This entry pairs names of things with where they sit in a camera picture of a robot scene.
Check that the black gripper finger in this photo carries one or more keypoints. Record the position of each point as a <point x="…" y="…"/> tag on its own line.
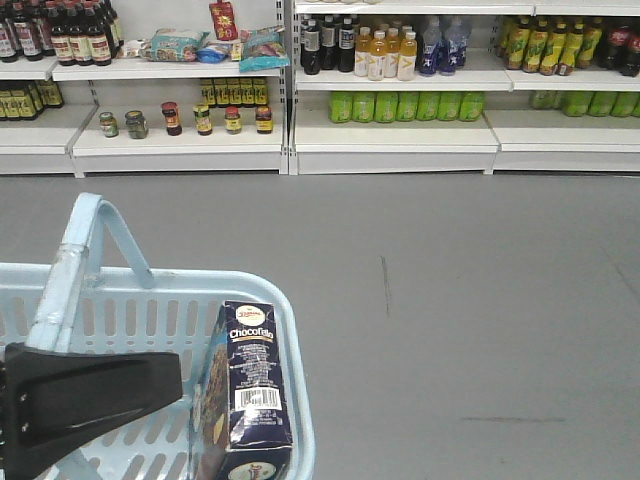
<point x="54" y="403"/>

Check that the white drinks shelf unit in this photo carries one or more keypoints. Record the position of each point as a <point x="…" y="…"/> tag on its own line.
<point x="508" y="136"/>

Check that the white condiment shelf unit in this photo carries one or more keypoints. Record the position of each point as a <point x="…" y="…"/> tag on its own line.
<point x="136" y="116"/>

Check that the light blue plastic basket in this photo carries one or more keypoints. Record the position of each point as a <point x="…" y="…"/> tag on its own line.
<point x="99" y="296"/>

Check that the dark blue Chocofello cookie box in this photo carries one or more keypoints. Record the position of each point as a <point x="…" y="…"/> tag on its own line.
<point x="240" y="427"/>

